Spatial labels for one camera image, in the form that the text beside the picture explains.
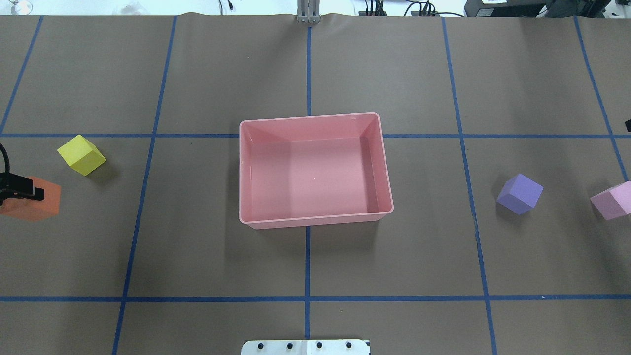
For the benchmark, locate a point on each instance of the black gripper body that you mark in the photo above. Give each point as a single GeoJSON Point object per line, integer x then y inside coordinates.
{"type": "Point", "coordinates": [20, 185]}

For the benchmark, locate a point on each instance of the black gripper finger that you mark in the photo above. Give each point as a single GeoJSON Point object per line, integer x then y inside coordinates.
{"type": "Point", "coordinates": [38, 195]}

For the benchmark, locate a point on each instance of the orange foam block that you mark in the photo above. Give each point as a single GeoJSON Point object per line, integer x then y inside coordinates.
{"type": "Point", "coordinates": [34, 210]}

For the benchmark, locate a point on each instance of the yellow foam block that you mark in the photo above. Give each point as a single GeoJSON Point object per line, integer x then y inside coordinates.
{"type": "Point", "coordinates": [81, 155]}

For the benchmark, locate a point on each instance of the purple foam block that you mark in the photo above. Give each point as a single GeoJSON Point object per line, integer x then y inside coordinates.
{"type": "Point", "coordinates": [520, 194]}

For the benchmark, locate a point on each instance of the pink foam block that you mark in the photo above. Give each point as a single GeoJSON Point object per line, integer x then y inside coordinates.
{"type": "Point", "coordinates": [614, 202]}

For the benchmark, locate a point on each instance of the pink plastic bin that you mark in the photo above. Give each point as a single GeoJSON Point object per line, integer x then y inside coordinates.
{"type": "Point", "coordinates": [313, 170]}

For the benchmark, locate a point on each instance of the brown paper table cover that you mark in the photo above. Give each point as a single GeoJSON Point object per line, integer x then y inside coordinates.
{"type": "Point", "coordinates": [197, 256]}

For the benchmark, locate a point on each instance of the blue tape grid lines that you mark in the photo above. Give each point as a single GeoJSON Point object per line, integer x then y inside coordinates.
{"type": "Point", "coordinates": [308, 298]}

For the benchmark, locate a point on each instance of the aluminium frame post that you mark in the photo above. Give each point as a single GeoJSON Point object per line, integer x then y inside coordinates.
{"type": "Point", "coordinates": [308, 11]}

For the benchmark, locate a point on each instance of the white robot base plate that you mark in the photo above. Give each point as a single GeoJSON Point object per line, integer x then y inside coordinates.
{"type": "Point", "coordinates": [307, 347]}

